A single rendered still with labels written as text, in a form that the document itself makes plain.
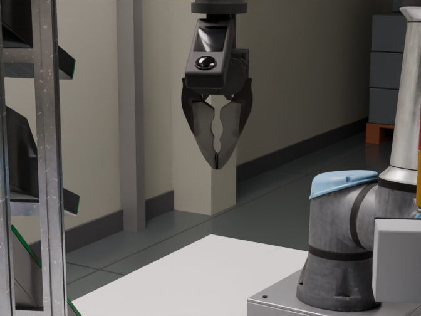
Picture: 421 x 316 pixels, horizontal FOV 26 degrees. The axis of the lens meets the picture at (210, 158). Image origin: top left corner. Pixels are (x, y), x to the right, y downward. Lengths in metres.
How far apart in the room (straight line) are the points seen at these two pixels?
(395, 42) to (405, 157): 6.09
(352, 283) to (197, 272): 0.40
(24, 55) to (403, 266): 0.43
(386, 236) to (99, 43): 4.10
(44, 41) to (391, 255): 0.40
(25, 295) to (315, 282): 0.73
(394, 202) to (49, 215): 0.69
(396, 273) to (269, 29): 5.69
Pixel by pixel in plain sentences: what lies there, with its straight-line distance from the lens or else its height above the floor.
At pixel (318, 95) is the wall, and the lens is 7.34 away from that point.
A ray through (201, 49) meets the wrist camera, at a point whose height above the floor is 1.38.
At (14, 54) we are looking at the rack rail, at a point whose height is 1.39.
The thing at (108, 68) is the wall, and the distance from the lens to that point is 4.94.
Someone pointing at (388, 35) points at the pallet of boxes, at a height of 0.90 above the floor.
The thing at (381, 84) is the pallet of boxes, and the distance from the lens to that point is 7.65.
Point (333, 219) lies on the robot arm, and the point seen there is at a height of 1.05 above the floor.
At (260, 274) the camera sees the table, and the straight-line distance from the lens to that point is 1.87.
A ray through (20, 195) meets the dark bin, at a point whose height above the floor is 1.24.
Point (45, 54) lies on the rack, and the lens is 0.94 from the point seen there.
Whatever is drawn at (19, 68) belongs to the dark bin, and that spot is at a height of 1.36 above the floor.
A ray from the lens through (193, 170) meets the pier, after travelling 5.45.
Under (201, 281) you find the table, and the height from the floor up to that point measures 0.86.
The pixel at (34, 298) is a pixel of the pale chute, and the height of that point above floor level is 1.12.
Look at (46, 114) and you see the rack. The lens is 0.95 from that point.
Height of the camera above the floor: 1.48
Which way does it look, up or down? 12 degrees down
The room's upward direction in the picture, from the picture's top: straight up
